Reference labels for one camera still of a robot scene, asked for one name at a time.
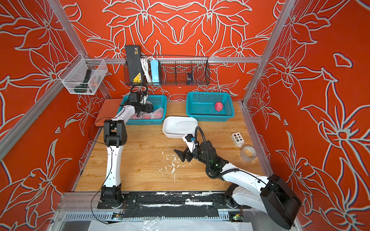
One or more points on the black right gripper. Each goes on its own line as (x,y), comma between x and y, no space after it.
(183,156)

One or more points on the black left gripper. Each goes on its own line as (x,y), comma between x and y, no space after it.
(146,108)

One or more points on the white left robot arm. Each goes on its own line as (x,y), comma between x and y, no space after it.
(115,137)

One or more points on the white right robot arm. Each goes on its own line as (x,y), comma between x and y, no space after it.
(270,194)

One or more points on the orange foam pad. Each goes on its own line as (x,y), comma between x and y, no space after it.
(109,110)

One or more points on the teal left plastic basket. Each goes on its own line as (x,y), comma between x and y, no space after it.
(157,101)

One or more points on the teal plastic basket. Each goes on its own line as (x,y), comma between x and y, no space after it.
(157,101)
(200,105)

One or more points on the white plastic tray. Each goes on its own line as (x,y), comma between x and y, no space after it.
(170,128)

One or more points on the light blue box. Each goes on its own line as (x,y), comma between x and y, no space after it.
(155,69)

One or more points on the teal right plastic basket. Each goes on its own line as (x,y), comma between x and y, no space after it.
(200,105)

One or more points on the white button control box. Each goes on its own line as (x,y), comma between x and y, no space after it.
(238,139)

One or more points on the small dark blue object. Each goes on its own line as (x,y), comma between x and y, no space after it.
(189,78)

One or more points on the black rectangular device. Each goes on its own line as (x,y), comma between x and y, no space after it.
(133,57)

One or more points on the clear tape roll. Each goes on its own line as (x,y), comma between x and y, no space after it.
(248,153)

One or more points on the dark tool in clear box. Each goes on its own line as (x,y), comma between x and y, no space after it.
(83,87)

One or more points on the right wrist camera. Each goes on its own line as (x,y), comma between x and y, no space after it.
(192,146)

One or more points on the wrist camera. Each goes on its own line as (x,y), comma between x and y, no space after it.
(192,146)
(138,98)

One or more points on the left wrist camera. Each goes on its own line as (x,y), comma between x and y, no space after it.
(138,98)

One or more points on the black wire wall basket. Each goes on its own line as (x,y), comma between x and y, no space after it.
(173,70)

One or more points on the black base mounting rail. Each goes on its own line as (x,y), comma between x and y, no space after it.
(191,205)

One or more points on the clear acrylic wall box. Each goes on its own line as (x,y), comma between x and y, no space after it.
(73,74)

